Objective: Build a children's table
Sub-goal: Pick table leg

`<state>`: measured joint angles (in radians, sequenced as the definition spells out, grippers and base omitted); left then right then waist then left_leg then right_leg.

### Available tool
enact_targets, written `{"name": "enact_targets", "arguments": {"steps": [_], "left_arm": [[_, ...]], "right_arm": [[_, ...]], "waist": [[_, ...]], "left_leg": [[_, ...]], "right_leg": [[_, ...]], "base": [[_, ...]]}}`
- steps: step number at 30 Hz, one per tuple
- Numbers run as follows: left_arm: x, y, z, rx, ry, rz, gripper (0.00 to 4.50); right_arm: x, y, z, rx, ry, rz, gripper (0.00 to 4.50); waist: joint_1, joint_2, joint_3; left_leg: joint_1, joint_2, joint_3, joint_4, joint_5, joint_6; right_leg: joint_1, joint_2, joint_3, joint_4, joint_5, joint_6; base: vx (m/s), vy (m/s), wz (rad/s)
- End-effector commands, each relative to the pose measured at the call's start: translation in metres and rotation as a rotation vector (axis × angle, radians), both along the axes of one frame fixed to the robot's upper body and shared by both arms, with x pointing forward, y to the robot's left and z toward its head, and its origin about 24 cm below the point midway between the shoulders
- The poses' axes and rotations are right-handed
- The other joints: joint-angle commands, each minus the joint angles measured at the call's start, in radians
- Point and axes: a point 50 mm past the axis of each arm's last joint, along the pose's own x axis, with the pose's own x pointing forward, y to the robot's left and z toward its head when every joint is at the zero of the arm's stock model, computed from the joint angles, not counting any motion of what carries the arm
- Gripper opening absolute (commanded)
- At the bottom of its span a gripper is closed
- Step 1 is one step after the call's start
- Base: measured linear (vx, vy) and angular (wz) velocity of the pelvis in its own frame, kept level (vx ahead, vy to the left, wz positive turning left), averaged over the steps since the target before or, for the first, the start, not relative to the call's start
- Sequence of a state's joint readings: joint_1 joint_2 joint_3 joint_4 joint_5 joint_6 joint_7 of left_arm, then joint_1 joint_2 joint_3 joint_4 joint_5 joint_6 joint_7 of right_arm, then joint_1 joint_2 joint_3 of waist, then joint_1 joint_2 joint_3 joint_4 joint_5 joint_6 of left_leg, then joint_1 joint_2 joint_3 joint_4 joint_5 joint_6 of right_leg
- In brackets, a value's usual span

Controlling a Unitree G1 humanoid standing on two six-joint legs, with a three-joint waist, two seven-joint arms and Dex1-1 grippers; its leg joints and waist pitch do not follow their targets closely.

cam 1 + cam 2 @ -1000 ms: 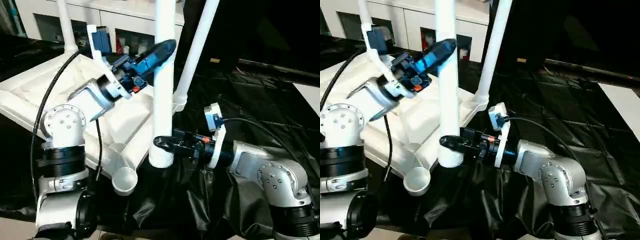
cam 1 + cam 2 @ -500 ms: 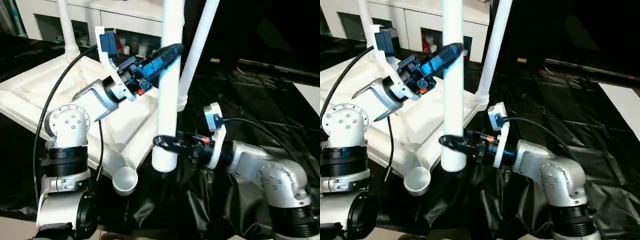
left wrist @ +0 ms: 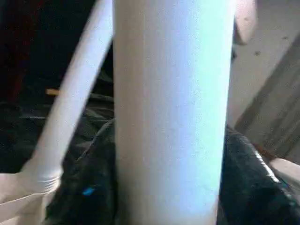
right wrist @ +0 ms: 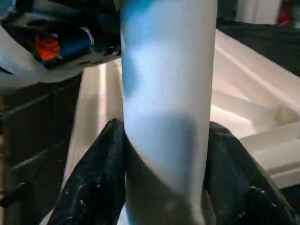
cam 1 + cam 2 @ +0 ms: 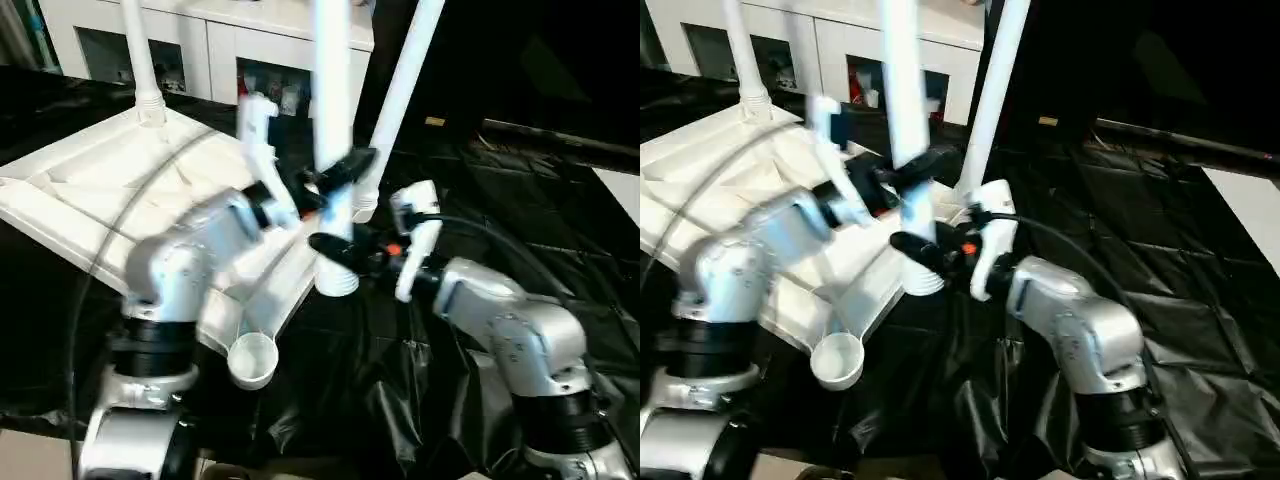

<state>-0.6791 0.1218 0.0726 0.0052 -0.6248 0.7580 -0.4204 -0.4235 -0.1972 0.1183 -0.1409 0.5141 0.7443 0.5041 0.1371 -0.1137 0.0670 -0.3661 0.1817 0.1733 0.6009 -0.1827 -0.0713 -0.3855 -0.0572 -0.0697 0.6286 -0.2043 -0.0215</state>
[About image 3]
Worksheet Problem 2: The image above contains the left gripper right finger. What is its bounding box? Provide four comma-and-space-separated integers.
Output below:
217, 126, 300, 225

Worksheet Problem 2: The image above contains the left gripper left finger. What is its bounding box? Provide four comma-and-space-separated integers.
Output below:
45, 119, 121, 225

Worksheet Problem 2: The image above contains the white plastic table top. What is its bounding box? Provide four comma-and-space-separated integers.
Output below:
0, 172, 62, 225

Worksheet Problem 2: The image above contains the white plastic table leg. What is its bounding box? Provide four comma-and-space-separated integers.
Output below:
17, 0, 115, 195
112, 0, 237, 225

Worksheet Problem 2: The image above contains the dark cabinet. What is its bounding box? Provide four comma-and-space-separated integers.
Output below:
0, 0, 113, 102

